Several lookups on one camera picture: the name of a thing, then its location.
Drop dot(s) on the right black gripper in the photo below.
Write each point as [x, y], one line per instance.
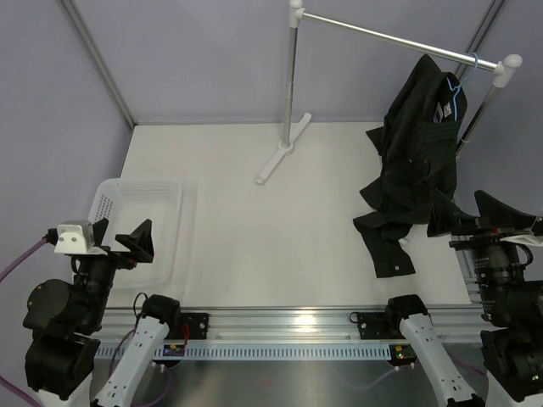
[501, 220]

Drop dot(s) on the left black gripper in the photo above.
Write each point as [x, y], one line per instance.
[139, 244]

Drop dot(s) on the black pinstripe shirt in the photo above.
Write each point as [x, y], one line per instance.
[418, 154]

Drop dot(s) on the blue wire hanger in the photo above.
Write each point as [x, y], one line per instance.
[453, 108]

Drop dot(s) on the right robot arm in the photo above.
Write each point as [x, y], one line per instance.
[512, 351]

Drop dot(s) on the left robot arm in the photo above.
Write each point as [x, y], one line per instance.
[63, 316]

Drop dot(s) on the metal clothes rack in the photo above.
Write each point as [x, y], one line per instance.
[503, 72]

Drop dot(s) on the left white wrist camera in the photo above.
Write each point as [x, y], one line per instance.
[73, 237]

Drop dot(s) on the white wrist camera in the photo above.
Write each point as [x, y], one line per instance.
[73, 237]
[530, 237]

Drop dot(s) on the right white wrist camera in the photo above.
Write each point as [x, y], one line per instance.
[530, 237]

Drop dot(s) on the aluminium rail base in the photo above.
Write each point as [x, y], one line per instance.
[330, 324]

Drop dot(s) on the left black mount plate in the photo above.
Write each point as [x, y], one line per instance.
[194, 325]

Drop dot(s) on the black mount plate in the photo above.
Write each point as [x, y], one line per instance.
[194, 325]
[374, 326]

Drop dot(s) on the right black mount plate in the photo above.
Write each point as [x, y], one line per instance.
[374, 326]

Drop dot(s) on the white slotted cable duct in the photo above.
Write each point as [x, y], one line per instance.
[277, 351]

